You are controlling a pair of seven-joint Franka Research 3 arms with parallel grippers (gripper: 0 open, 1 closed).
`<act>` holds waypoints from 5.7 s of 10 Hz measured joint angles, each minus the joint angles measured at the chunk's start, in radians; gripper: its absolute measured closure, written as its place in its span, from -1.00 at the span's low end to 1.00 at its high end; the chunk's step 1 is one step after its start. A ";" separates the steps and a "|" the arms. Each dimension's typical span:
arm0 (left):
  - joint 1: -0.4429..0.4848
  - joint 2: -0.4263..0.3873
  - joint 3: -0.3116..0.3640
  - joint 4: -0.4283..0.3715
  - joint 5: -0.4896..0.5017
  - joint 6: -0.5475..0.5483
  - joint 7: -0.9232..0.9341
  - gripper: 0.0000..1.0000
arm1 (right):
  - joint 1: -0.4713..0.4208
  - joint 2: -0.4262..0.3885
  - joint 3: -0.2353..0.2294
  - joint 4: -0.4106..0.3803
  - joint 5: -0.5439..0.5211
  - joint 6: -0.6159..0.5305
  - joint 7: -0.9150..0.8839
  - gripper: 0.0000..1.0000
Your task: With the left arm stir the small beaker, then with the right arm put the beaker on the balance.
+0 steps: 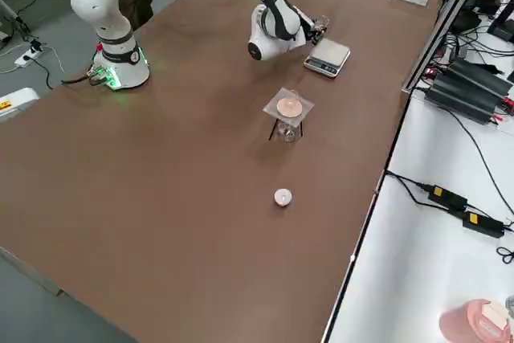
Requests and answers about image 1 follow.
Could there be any black tripod stand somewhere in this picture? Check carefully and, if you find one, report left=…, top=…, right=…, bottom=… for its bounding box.
left=267, top=116, right=305, bottom=142

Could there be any silver digital balance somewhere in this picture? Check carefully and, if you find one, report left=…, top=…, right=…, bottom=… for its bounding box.
left=303, top=37, right=351, bottom=79

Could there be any black adapter with yellow label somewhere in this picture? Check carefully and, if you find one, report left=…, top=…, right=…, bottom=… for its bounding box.
left=461, top=210, right=505, bottom=239
left=427, top=184, right=469, bottom=210

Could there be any aluminium frame post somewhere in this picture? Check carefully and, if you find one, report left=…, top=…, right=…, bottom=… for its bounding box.
left=401, top=0, right=494, bottom=93

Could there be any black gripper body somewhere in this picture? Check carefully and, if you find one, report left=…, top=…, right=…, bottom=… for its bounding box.
left=300, top=15, right=320, bottom=45

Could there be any black finned power supply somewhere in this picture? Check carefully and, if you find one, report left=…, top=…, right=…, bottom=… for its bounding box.
left=446, top=57, right=514, bottom=97
left=425, top=71, right=508, bottom=125

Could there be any white control box with label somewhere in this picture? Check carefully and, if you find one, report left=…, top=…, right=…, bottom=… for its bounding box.
left=0, top=88, right=40, bottom=124

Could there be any black adapter cable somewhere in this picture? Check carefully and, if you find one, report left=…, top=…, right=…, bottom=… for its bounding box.
left=385, top=172, right=451, bottom=210

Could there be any pink plastic container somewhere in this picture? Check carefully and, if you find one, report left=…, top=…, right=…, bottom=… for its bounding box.
left=439, top=298, right=514, bottom=343

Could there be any glass alcohol lamp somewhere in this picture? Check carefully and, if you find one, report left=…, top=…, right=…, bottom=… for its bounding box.
left=276, top=117, right=300, bottom=143

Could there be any black power supply cable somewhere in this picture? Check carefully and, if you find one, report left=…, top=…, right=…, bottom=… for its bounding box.
left=439, top=105, right=514, bottom=215

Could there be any white power strip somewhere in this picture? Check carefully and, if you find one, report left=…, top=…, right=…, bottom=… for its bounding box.
left=14, top=47, right=44, bottom=67

